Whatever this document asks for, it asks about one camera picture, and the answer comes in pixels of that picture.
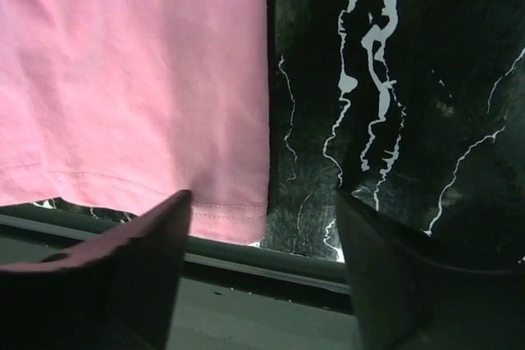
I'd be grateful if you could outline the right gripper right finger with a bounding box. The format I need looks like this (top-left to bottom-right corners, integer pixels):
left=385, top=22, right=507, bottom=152
left=336, top=190, right=524, bottom=349

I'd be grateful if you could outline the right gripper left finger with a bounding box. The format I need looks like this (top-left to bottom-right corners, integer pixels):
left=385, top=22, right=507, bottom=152
left=1, top=190, right=192, bottom=349

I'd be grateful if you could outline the pink t shirt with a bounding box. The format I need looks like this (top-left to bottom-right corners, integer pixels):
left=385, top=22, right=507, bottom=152
left=1, top=0, right=270, bottom=244

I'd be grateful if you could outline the black marbled table mat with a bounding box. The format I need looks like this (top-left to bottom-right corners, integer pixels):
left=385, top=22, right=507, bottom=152
left=30, top=0, right=525, bottom=265

